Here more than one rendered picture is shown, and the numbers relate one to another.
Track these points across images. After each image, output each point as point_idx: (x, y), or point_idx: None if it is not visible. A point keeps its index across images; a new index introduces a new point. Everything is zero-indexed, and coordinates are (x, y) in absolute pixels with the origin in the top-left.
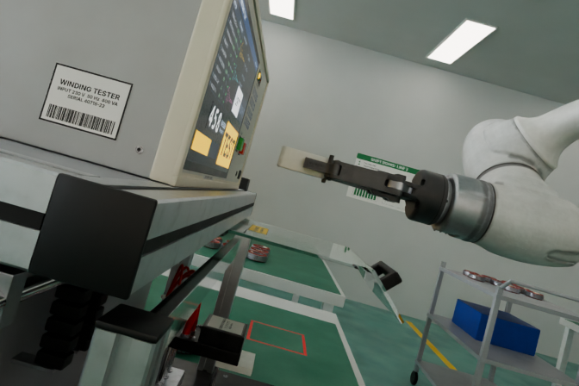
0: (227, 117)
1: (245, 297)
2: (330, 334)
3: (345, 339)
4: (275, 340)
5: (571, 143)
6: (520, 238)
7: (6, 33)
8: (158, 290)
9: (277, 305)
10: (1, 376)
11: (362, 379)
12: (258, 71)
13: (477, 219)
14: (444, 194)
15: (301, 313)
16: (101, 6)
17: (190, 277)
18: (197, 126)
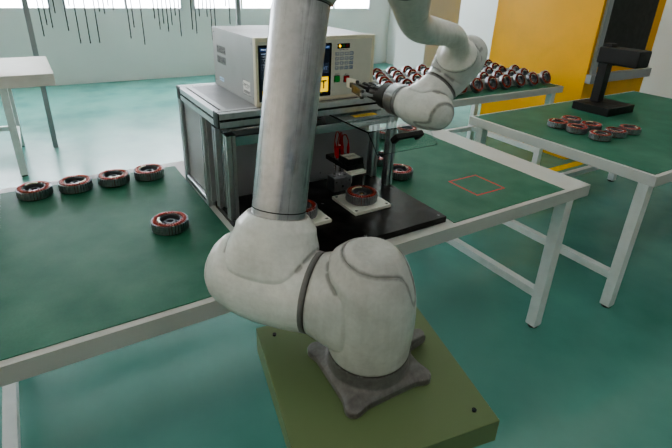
0: None
1: (504, 163)
2: (536, 192)
3: (546, 197)
4: (469, 185)
5: (458, 54)
6: (401, 115)
7: (237, 72)
8: (433, 153)
9: (527, 171)
10: None
11: (497, 213)
12: (334, 45)
13: (389, 107)
14: (381, 95)
15: (542, 178)
16: (244, 63)
17: None
18: (262, 90)
